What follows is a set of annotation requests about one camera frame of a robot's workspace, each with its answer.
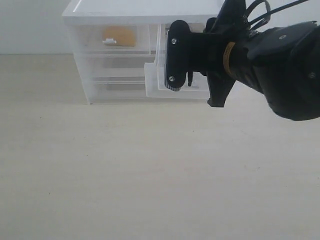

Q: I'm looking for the clear wide drawer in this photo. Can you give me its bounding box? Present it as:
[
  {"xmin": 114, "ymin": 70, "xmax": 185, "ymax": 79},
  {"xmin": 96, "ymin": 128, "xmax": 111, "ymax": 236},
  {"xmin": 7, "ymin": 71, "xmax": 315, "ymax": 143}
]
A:
[
  {"xmin": 80, "ymin": 55, "xmax": 155, "ymax": 78},
  {"xmin": 82, "ymin": 77, "xmax": 146, "ymax": 104}
]

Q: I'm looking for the clear middle wide drawer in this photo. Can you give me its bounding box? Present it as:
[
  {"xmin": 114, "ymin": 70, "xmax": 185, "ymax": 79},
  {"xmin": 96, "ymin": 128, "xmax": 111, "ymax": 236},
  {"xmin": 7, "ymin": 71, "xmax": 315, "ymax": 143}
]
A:
[{"xmin": 80, "ymin": 55, "xmax": 155, "ymax": 78}]

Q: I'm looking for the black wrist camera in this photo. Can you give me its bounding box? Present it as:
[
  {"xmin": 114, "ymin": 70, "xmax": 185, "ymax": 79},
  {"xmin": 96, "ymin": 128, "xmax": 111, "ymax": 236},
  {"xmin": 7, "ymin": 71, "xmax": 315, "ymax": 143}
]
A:
[{"xmin": 164, "ymin": 20, "xmax": 215, "ymax": 92}]

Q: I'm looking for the yellow sponge block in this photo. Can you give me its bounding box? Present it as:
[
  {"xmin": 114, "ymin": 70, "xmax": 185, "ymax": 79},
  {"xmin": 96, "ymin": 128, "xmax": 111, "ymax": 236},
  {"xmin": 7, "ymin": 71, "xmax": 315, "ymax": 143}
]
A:
[{"xmin": 102, "ymin": 25, "xmax": 136, "ymax": 47}]

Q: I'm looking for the clear bottom wide drawer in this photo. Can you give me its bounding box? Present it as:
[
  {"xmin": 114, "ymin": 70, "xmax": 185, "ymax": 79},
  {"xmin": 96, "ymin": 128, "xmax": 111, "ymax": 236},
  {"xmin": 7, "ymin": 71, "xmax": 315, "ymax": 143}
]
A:
[{"xmin": 82, "ymin": 77, "xmax": 146, "ymax": 104}]

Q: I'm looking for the white plastic drawer cabinet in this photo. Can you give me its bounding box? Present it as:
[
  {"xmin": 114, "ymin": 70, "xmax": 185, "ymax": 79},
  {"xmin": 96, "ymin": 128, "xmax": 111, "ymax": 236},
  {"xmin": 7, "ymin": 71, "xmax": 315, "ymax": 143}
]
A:
[{"xmin": 61, "ymin": 0, "xmax": 226, "ymax": 105}]

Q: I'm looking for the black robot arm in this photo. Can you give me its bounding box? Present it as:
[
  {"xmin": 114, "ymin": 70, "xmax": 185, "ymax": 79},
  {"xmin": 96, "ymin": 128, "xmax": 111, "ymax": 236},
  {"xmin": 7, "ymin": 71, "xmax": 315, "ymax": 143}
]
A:
[{"xmin": 204, "ymin": 0, "xmax": 320, "ymax": 121}]

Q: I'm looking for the black cable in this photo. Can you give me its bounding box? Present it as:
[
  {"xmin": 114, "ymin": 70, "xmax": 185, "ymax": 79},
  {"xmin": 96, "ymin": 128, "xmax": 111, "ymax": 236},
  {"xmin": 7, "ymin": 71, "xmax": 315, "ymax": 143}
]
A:
[{"xmin": 244, "ymin": 0, "xmax": 311, "ymax": 31}]

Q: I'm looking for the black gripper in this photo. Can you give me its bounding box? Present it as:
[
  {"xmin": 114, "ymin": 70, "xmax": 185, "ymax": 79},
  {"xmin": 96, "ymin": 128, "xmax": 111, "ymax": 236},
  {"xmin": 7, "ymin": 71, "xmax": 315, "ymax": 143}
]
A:
[{"xmin": 202, "ymin": 0, "xmax": 253, "ymax": 108}]

